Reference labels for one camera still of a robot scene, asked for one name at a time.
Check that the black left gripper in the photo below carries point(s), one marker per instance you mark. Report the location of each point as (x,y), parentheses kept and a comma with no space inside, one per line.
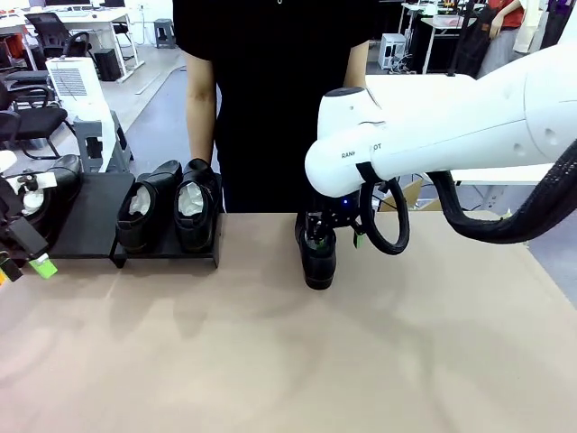
(11,203)

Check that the black shoe stand shelf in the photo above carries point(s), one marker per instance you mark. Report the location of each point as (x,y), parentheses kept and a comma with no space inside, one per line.
(167,255)
(94,212)

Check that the black office chair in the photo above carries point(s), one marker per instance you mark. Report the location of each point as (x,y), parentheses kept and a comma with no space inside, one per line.
(31,122)
(49,34)

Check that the person's left forearm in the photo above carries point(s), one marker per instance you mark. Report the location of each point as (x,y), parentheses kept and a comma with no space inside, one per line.
(358,67)

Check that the person's right forearm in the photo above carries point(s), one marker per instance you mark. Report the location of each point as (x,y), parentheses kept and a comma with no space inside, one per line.
(200,117)

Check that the grey step stool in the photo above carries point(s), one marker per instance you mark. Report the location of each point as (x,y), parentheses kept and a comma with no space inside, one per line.
(121,149)

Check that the white workbench table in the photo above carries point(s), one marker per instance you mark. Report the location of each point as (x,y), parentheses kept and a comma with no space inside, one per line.
(444,21)

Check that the black computer tower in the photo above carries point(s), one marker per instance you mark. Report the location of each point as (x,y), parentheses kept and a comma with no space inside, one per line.
(107,64)

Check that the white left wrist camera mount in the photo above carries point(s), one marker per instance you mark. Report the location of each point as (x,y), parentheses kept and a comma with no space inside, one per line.
(43,181)

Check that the white computer case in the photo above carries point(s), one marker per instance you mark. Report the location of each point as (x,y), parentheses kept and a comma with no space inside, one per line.
(393,50)

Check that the black pole stand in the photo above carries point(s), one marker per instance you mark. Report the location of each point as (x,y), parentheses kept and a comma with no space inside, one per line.
(460,40)

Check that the white air purifier appliance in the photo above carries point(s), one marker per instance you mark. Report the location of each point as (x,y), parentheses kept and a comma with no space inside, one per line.
(76,99)

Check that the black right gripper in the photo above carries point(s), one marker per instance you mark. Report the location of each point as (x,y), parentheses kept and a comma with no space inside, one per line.
(336,212)

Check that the black glossy dress shoe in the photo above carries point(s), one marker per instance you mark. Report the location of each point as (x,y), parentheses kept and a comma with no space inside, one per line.
(194,234)
(130,234)

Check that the brown cardboard box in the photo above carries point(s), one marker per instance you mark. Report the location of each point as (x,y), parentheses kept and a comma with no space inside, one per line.
(417,189)

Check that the grey plastic stool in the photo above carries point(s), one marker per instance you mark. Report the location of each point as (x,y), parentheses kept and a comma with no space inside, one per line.
(163,34)

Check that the white office desk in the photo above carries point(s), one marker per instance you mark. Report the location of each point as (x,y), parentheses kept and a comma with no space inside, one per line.
(90,18)

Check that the person in red shirt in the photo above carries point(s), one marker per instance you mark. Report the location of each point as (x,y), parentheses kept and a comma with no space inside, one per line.
(500,40)

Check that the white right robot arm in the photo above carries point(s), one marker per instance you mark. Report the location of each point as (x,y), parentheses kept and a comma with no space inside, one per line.
(451,126)

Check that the person torso black t-shirt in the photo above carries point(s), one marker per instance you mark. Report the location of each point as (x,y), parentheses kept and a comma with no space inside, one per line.
(279,113)

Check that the black matte loafer shoe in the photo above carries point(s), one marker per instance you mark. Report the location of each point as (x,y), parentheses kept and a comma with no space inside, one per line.
(63,176)

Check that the black hanging garment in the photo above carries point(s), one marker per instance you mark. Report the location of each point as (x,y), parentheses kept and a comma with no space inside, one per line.
(475,49)

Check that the person in dark clothes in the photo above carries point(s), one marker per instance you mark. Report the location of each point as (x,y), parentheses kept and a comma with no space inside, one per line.
(559,22)

